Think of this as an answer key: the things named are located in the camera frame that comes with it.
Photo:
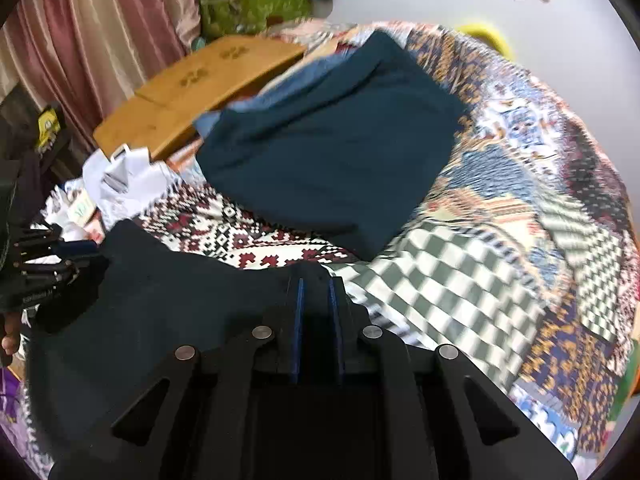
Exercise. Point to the person's left hand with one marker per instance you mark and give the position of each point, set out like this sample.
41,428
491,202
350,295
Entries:
9,342

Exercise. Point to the yellow and black packet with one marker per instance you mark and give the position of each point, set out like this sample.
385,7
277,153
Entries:
50,127

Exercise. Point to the yellow plastic object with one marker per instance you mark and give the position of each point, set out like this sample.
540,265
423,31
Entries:
487,35

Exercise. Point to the crumpled white paper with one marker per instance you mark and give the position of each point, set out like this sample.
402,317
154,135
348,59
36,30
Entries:
125,180

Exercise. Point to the green patterned bag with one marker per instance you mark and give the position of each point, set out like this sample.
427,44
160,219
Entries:
250,7

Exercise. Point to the wooden folding board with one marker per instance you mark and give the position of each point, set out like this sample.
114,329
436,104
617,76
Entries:
195,85

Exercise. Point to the folded dark teal pants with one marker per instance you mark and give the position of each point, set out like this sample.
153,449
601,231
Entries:
330,150

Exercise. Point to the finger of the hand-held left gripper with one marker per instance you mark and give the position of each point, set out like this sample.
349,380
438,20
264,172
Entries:
75,249
75,272

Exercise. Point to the blue folded cloth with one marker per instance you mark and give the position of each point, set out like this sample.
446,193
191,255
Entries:
300,77

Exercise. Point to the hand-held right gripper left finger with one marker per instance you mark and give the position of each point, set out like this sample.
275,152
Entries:
298,331

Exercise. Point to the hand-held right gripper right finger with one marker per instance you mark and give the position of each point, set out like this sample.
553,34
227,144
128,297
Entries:
334,331

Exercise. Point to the pink and beige curtain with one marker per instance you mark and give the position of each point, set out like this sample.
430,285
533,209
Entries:
90,25

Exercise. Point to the patterned patchwork blanket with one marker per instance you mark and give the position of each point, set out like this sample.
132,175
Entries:
500,220

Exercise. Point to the purple cloth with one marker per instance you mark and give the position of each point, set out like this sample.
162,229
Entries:
12,410

